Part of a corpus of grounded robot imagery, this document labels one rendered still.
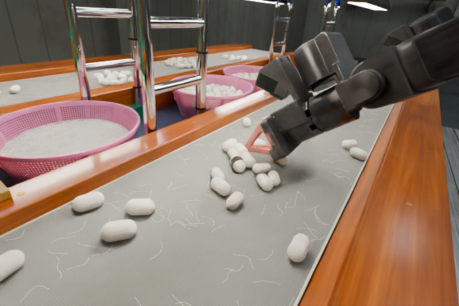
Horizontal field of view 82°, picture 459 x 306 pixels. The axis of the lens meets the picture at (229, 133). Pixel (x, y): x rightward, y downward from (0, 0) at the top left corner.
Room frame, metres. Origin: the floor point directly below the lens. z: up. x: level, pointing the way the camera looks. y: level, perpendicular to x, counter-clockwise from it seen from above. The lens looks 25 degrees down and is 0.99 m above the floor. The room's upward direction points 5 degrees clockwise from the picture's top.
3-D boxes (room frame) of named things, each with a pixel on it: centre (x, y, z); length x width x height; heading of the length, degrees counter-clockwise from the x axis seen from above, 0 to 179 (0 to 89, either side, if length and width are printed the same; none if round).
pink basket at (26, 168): (0.45, 0.31, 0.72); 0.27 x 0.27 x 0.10
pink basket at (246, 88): (0.82, 0.07, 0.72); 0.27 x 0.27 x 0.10
